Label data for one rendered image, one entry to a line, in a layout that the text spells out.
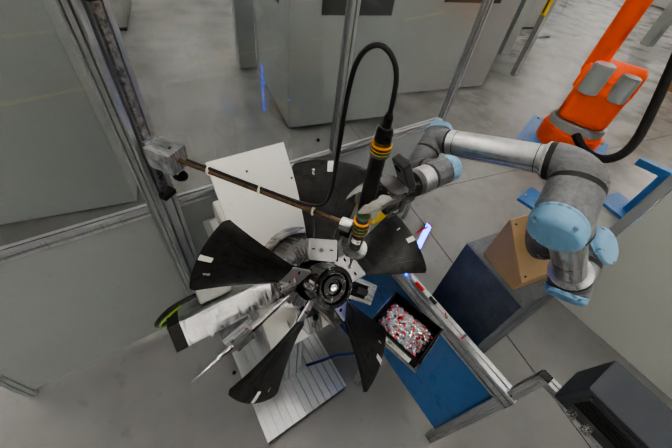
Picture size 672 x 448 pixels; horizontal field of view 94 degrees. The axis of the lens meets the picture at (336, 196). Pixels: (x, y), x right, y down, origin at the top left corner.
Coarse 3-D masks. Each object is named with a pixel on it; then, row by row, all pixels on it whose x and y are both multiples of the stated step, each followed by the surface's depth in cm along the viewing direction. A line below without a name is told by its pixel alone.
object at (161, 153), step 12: (144, 144) 91; (156, 144) 92; (168, 144) 93; (180, 144) 94; (156, 156) 91; (168, 156) 89; (180, 156) 94; (156, 168) 95; (168, 168) 92; (180, 168) 95
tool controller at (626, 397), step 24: (576, 384) 83; (600, 384) 74; (624, 384) 74; (576, 408) 82; (600, 408) 74; (624, 408) 71; (648, 408) 71; (600, 432) 78; (624, 432) 71; (648, 432) 68
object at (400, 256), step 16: (384, 224) 107; (400, 224) 108; (368, 240) 102; (384, 240) 103; (400, 240) 104; (368, 256) 98; (384, 256) 99; (400, 256) 101; (416, 256) 103; (368, 272) 95; (384, 272) 96; (400, 272) 98; (416, 272) 101
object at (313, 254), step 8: (312, 240) 92; (320, 240) 91; (328, 240) 90; (336, 240) 89; (328, 248) 90; (336, 248) 89; (312, 256) 92; (320, 256) 91; (328, 256) 90; (336, 256) 89
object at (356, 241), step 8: (384, 120) 59; (392, 120) 59; (384, 128) 60; (392, 128) 61; (376, 136) 62; (384, 136) 60; (392, 136) 61; (384, 144) 62; (352, 240) 85; (360, 240) 84; (352, 248) 87; (360, 248) 88
